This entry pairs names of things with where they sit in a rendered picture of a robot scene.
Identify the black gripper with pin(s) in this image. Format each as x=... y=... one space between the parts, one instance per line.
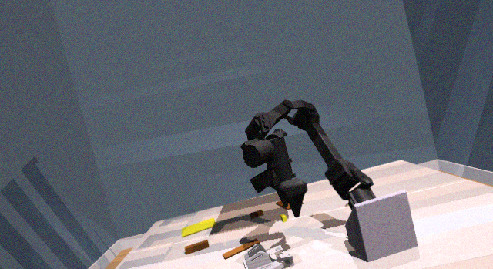
x=290 y=191

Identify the orange flat square plate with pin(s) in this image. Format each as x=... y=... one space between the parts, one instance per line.
x=281 y=205

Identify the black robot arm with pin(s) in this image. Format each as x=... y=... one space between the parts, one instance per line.
x=342 y=174

